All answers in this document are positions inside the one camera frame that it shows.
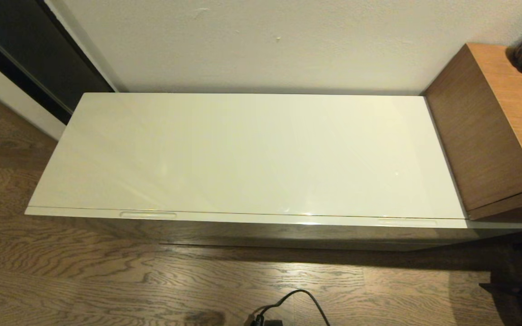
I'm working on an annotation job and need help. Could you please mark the dark door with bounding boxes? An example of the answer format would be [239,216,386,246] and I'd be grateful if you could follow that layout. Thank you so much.
[0,0,116,124]

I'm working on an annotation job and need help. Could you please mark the black floor cable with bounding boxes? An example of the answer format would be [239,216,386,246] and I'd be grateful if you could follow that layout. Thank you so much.
[247,289,332,326]

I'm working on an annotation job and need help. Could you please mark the brown wooden side cabinet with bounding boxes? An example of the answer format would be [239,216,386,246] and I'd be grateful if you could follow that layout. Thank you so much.
[423,42,522,219]

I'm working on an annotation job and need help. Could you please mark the beige drawer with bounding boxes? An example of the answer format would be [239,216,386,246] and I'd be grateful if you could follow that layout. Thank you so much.
[25,206,522,252]

